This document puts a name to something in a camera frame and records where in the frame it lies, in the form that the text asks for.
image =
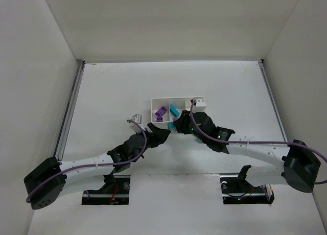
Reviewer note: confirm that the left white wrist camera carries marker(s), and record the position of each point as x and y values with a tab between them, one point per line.
135	121

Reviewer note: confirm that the right aluminium rail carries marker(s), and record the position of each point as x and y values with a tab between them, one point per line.
268	87

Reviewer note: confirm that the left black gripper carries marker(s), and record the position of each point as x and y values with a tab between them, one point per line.
151	137

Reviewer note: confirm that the purple lego plate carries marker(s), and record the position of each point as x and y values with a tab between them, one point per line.
161	112

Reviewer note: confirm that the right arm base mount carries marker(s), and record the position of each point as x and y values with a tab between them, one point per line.
237	191

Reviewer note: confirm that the white three-compartment tray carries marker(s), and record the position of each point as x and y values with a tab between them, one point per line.
181	104

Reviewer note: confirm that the teal lego brick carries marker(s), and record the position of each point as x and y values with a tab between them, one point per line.
171	126
175	113

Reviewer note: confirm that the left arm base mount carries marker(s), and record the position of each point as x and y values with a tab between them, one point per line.
114	192

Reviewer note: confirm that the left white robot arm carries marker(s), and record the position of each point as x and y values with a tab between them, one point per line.
53	178

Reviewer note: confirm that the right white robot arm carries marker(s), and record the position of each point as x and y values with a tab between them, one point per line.
290	163

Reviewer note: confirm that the left aluminium rail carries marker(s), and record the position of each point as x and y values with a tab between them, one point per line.
69	112

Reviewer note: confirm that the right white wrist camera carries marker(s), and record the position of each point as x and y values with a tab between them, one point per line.
198	104

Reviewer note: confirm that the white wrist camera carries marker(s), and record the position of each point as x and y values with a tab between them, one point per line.
198	104
135	121

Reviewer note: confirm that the aluminium rail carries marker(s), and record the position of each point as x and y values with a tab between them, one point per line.
268	87
69	112

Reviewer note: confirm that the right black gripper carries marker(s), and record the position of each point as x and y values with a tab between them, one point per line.
184	121

